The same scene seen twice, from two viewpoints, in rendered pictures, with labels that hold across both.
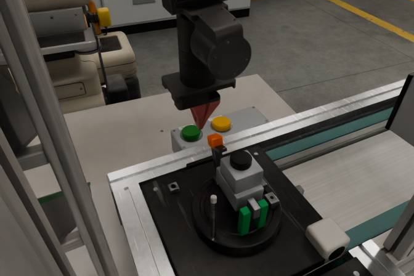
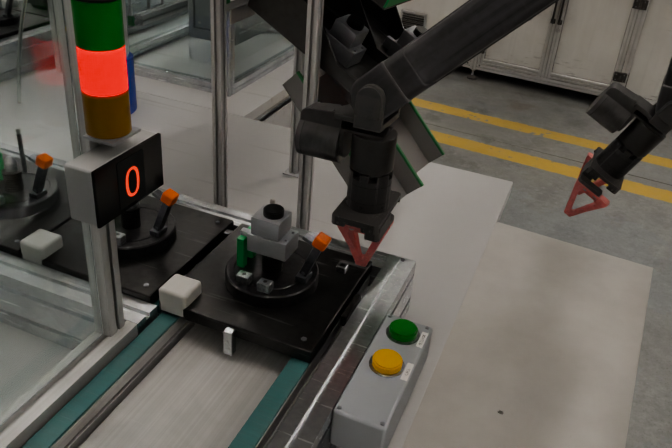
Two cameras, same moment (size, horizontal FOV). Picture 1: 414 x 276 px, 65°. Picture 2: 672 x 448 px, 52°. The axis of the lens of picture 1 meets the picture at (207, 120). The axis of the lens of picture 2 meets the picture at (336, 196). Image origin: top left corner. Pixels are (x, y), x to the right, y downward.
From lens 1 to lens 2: 1.14 m
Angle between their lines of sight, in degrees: 101
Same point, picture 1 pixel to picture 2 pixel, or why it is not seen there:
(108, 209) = (413, 305)
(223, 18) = (321, 107)
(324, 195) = (201, 387)
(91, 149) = (525, 339)
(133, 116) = (570, 411)
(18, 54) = (313, 21)
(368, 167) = not seen: outside the picture
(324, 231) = (183, 283)
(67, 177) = (309, 92)
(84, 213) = not seen: hidden behind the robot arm
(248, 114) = (375, 405)
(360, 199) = (155, 406)
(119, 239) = not seen: hidden behind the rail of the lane
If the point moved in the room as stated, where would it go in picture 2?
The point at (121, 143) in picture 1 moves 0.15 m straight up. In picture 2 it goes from (511, 365) to (532, 288)
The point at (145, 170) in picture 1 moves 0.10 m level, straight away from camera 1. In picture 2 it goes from (392, 281) to (450, 305)
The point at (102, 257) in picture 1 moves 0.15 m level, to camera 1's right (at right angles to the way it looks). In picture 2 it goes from (304, 166) to (230, 190)
